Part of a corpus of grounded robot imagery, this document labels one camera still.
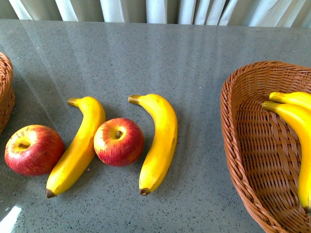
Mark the front banana in basket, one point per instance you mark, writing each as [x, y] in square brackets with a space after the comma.
[299, 119]

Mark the yellow banana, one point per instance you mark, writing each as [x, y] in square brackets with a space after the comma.
[160, 154]
[80, 152]

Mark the rear banana in basket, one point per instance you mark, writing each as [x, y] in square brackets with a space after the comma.
[299, 98]

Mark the right wicker basket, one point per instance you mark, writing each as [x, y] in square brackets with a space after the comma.
[263, 154]

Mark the left wicker basket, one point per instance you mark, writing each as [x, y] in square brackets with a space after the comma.
[7, 95]

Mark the wicker basket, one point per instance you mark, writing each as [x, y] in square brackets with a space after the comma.
[7, 95]
[263, 154]

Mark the red apple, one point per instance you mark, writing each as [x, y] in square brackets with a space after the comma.
[34, 150]
[118, 142]

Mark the white pleated curtain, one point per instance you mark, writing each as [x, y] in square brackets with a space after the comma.
[251, 13]

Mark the banana in basket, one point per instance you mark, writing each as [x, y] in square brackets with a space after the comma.
[299, 98]
[299, 119]

